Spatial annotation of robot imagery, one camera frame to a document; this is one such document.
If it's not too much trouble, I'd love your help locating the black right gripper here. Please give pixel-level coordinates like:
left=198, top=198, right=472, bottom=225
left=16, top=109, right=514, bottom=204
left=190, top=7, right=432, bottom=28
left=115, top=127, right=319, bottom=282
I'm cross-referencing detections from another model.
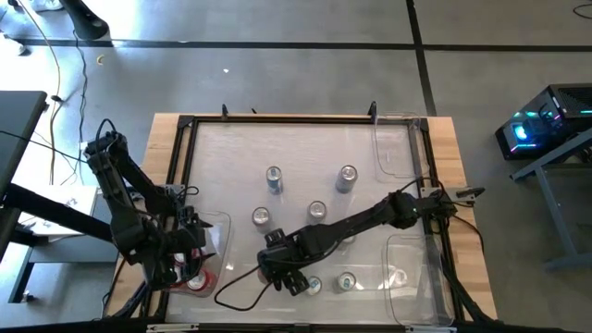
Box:
left=256, top=228, right=321, bottom=298

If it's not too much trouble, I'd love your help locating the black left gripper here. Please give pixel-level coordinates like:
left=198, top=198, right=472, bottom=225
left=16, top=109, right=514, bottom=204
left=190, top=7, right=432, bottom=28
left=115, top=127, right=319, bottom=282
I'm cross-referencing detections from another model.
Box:
left=145, top=206, right=208, bottom=290

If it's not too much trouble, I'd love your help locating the blue silver Red Bull can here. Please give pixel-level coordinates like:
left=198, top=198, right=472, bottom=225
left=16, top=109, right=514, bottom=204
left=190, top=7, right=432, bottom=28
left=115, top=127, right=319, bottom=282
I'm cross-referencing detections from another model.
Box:
left=336, top=271, right=358, bottom=292
left=304, top=276, right=324, bottom=296
left=265, top=165, right=285, bottom=195

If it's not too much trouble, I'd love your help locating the clear plastic bin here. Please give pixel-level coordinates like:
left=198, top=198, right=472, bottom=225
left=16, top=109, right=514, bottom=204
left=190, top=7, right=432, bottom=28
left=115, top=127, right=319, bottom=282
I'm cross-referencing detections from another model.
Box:
left=381, top=233, right=457, bottom=327
left=372, top=110, right=429, bottom=181
left=164, top=210, right=232, bottom=299

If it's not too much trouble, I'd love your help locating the white cardboard box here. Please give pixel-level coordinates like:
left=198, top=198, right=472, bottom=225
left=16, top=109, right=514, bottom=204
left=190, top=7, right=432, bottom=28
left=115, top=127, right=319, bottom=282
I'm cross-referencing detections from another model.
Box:
left=18, top=183, right=99, bottom=237

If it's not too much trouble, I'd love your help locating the black rig beam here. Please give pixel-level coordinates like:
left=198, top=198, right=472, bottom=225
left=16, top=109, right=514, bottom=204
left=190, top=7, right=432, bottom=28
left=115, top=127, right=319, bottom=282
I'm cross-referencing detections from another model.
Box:
left=0, top=317, right=592, bottom=333

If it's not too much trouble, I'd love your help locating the black flat desk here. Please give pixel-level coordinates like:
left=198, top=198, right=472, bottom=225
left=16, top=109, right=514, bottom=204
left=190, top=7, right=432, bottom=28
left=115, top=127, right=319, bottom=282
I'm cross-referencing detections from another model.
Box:
left=0, top=90, right=126, bottom=304

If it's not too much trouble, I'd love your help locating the black tapered stand leg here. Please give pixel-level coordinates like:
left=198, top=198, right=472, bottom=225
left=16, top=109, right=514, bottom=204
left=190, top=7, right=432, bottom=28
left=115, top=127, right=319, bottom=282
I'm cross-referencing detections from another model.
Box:
left=58, top=0, right=111, bottom=42

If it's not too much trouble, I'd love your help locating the grey metal stand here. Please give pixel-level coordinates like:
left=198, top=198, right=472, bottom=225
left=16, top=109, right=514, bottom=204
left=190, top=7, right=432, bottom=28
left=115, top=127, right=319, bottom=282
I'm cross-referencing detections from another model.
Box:
left=510, top=131, right=592, bottom=273

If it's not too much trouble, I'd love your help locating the black RGB computer case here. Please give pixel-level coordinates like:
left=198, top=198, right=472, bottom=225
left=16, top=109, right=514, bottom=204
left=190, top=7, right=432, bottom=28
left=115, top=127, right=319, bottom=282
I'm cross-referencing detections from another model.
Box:
left=494, top=82, right=592, bottom=162

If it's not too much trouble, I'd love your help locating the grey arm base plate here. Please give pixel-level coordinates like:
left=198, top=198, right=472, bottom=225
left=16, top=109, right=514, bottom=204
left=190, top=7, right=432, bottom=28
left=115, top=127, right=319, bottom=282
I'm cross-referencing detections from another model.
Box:
left=419, top=186, right=445, bottom=204
left=159, top=183, right=187, bottom=204

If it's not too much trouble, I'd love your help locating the silver bracket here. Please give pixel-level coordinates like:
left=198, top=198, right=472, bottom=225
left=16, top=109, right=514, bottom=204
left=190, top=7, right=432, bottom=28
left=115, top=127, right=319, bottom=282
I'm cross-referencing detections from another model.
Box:
left=146, top=323, right=200, bottom=333
left=406, top=325, right=459, bottom=333

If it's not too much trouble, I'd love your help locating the black table frame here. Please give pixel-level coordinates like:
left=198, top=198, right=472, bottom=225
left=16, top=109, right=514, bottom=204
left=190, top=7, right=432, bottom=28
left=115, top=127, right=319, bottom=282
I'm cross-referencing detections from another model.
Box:
left=138, top=113, right=468, bottom=325

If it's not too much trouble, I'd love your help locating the black floor cable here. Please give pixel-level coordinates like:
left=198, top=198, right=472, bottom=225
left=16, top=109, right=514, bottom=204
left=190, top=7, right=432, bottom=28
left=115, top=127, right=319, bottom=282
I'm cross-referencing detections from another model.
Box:
left=71, top=30, right=90, bottom=186

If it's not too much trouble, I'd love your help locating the yellow cable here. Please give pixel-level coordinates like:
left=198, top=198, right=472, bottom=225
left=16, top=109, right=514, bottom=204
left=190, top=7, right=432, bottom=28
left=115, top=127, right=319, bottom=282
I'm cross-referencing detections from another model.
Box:
left=16, top=0, right=62, bottom=186

